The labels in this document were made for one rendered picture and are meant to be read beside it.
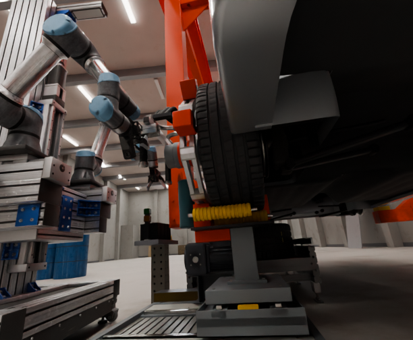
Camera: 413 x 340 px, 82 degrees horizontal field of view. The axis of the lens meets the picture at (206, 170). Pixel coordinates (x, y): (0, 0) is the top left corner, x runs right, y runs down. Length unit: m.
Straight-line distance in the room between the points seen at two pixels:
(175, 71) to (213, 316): 1.81
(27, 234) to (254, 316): 0.97
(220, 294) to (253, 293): 0.12
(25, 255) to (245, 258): 1.01
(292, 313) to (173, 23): 2.37
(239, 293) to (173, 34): 2.15
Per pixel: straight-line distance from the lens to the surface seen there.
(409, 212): 4.07
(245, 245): 1.08
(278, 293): 0.94
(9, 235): 1.35
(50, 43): 1.25
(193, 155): 0.96
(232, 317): 0.93
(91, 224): 1.55
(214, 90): 1.04
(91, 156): 1.73
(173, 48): 2.36
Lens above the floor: 0.37
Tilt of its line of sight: 18 degrees up
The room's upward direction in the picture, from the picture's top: 4 degrees counter-clockwise
